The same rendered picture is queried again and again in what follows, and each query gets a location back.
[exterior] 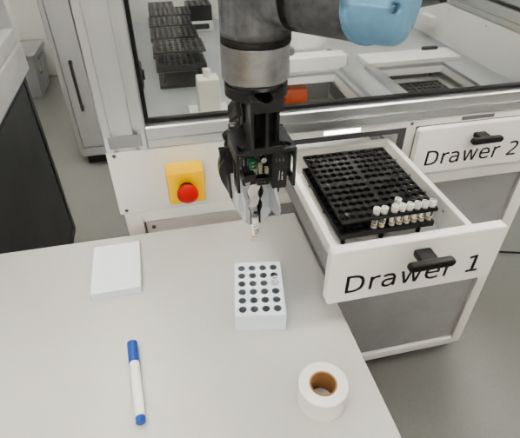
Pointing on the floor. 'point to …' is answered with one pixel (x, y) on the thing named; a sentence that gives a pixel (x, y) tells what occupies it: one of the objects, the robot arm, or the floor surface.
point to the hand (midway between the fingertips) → (253, 212)
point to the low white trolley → (161, 344)
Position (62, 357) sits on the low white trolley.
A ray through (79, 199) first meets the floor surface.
